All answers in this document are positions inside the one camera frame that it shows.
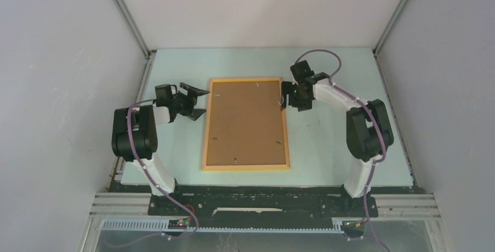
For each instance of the aluminium corner post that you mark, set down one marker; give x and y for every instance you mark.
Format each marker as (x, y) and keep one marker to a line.
(400, 8)
(133, 27)

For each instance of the left aluminium corner post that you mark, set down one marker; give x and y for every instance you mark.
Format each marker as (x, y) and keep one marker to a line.
(133, 27)

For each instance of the brown cardboard backing board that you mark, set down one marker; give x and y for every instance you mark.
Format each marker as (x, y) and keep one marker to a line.
(247, 122)

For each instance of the grey slotted cable duct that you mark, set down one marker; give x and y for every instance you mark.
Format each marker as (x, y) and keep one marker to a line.
(163, 225)

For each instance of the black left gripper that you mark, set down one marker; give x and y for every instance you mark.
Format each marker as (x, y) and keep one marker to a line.
(192, 93)

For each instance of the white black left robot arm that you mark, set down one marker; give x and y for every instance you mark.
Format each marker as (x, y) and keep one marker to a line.
(135, 138)

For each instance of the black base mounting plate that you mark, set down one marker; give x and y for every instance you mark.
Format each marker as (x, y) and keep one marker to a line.
(253, 207)

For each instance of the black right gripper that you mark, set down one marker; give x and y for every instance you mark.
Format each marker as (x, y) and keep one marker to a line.
(287, 88)

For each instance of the orange wooden picture frame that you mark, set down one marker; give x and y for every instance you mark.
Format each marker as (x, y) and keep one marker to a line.
(207, 153)

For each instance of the aluminium front rail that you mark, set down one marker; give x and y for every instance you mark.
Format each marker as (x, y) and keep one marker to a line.
(400, 207)

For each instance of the right aluminium corner post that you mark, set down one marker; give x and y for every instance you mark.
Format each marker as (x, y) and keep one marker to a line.
(400, 8)

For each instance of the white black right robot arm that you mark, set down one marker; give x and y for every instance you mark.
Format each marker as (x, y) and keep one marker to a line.
(368, 129)

